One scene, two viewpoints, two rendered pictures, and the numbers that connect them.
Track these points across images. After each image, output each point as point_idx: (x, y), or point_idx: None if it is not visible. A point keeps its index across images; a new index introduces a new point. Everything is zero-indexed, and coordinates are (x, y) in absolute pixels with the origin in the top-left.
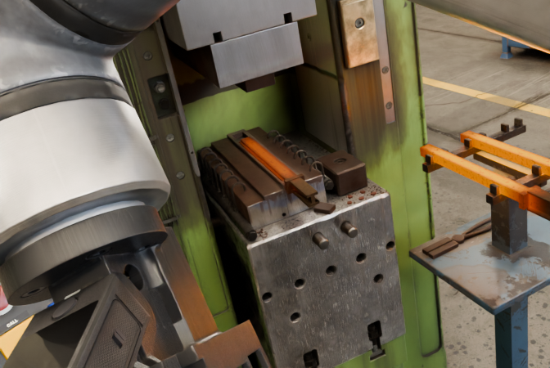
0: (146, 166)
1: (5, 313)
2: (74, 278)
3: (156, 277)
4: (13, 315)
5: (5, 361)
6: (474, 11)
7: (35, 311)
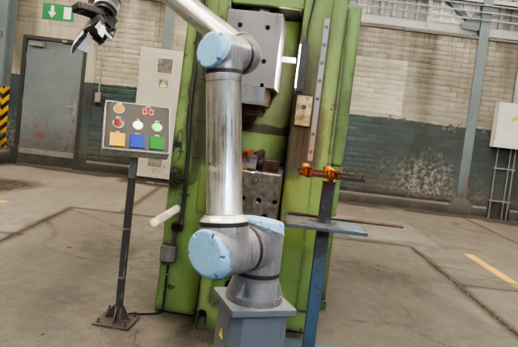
0: (113, 3)
1: (117, 128)
2: None
3: (109, 18)
4: (119, 129)
5: (109, 139)
6: (173, 9)
7: (126, 133)
